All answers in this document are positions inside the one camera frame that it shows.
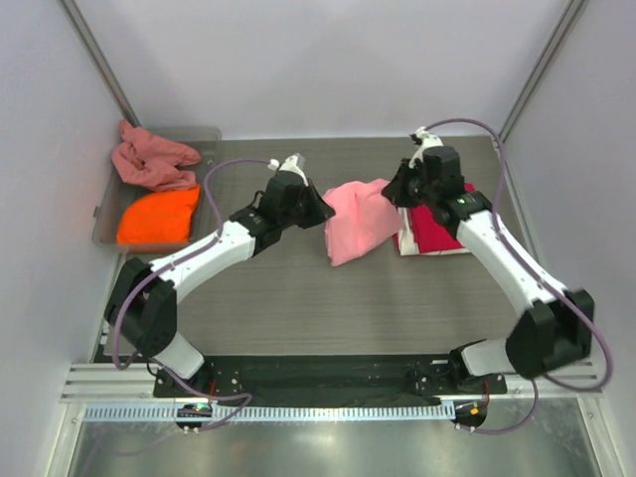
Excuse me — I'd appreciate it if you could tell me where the light pink t shirt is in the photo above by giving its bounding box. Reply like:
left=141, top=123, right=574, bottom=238
left=323, top=179, right=403, bottom=266

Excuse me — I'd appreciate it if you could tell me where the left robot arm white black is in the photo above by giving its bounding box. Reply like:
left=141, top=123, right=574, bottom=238
left=104, top=171, right=335, bottom=397

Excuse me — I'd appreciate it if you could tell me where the right aluminium frame post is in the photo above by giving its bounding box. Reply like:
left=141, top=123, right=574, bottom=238
left=500, top=0, right=588, bottom=141

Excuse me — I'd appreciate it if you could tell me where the orange t shirt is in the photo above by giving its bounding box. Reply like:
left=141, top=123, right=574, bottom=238
left=116, top=184, right=201, bottom=244

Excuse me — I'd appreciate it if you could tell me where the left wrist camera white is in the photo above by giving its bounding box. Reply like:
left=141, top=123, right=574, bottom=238
left=267, top=153, right=308, bottom=185

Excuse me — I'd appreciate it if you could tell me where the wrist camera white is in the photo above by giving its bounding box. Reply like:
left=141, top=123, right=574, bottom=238
left=267, top=153, right=308, bottom=185
left=408, top=126, right=443, bottom=168

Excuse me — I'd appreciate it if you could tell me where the aluminium frame post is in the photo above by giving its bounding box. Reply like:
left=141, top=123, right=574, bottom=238
left=500, top=0, right=588, bottom=141
left=59, top=0, right=140, bottom=126

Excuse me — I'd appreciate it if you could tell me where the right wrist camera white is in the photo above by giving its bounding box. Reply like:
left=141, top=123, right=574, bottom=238
left=408, top=126, right=443, bottom=168

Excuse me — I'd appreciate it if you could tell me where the white striped folded t shirt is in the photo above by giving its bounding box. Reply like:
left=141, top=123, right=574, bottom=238
left=396, top=206, right=471, bottom=258

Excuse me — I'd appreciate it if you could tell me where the dusty rose crumpled t shirt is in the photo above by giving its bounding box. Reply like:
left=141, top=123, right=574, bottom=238
left=111, top=119, right=202, bottom=192

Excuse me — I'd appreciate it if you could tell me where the white slotted cable duct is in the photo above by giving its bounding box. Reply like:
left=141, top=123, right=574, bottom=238
left=83, top=401, right=455, bottom=423

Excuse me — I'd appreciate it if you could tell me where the magenta folded t shirt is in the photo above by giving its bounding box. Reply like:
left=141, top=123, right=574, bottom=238
left=392, top=183, right=481, bottom=254

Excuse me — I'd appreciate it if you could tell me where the clear grey plastic bin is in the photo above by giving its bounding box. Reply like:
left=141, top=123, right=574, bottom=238
left=91, top=125, right=224, bottom=253

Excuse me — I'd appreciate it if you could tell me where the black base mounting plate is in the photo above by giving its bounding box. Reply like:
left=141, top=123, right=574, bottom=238
left=152, top=353, right=509, bottom=398

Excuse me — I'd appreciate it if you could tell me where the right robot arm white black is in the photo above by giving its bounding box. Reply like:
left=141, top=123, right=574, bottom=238
left=382, top=146, right=594, bottom=394

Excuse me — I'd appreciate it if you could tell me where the left aluminium frame post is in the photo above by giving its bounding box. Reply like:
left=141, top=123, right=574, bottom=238
left=59, top=0, right=140, bottom=126

